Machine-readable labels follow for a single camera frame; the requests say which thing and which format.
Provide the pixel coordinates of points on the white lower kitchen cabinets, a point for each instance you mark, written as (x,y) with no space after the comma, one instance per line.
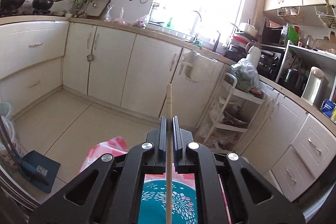
(73,85)

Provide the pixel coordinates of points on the steel electric kettle pot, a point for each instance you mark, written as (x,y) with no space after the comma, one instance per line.
(315,87)

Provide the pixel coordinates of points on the black wok with handle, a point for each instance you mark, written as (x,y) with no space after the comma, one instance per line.
(44,4)

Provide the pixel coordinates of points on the bag of green vegetables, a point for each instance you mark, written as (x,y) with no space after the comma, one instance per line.
(246,75)

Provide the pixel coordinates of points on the plastic bag hanging on cabinet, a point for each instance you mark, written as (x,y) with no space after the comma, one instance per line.
(198,67)

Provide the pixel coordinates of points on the white tiered storage cart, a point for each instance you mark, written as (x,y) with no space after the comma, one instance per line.
(230,115)

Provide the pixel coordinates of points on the white thermos jug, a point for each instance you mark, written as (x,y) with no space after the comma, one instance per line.
(253,54)

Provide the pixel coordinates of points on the pink checkered tablecloth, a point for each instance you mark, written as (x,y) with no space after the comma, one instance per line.
(153,199)

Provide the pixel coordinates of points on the black microwave oven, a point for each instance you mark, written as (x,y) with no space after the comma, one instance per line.
(275,36)

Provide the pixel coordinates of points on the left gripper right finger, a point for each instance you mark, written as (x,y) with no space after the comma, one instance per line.
(181,139)

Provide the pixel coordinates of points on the kitchen faucet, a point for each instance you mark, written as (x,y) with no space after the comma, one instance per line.
(196,25)

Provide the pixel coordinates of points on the white shelf rack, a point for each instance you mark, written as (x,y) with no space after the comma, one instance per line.
(302,59)

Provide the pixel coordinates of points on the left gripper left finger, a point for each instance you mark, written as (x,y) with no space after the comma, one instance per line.
(156,158)

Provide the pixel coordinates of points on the bamboo chopstick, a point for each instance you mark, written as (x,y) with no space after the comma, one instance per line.
(169,154)

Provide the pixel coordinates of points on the blue box on counter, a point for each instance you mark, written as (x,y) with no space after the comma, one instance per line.
(327,108)

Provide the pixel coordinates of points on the white plastic bag on floor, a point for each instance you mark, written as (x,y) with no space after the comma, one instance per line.
(6,113)

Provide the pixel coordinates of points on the blue dustpan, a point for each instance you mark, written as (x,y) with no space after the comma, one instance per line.
(40,170)

